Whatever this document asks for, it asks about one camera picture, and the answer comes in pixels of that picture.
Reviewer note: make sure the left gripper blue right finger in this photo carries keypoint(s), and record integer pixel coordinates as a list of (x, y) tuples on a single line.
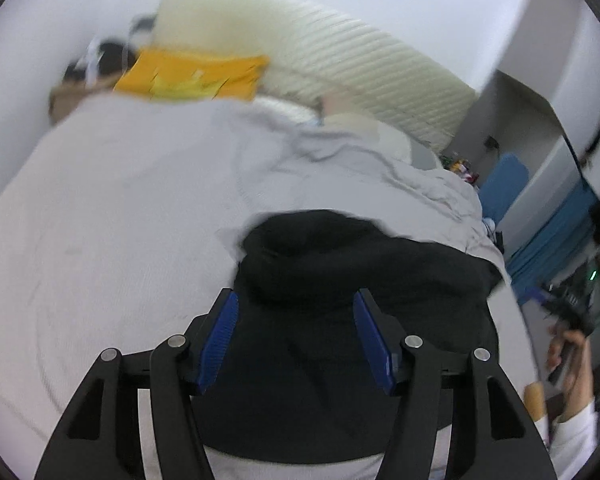
[(493, 436)]

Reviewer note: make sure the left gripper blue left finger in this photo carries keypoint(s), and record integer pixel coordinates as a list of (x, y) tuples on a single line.
[(98, 434)]

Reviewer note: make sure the black puffer jacket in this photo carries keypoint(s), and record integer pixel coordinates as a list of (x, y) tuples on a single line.
[(305, 378)]

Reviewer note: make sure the person's right forearm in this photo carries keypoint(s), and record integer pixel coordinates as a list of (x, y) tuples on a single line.
[(573, 443)]

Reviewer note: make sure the person's right hand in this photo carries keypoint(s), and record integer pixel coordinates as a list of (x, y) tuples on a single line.
[(578, 383)]

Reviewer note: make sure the blue curtain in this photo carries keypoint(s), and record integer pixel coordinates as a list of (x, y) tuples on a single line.
[(555, 244)]

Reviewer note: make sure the blue chair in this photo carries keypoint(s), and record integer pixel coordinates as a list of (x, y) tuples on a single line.
[(505, 182)]

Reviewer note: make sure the bottles on side shelf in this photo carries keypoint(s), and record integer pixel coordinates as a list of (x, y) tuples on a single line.
[(460, 167)]

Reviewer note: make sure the grey beige patchwork pillow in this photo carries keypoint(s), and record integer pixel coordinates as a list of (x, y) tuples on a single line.
[(339, 114)]

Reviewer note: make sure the grey bed duvet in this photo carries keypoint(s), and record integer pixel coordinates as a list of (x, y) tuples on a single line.
[(123, 225)]

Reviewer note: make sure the white grey wardrobe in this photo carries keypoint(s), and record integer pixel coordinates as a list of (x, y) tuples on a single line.
[(539, 100)]

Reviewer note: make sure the wooden nightstand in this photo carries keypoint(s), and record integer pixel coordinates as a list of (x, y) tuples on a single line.
[(67, 96)]

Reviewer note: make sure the cream quilted headboard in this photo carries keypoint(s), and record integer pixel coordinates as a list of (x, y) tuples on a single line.
[(315, 51)]

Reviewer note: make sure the yellow crown pillow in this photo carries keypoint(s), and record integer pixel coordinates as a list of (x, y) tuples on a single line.
[(172, 75)]

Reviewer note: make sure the black bag on nightstand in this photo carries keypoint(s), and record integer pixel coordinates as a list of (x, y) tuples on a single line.
[(113, 57)]

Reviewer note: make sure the wall socket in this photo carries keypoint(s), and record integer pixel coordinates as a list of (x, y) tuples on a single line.
[(142, 23)]

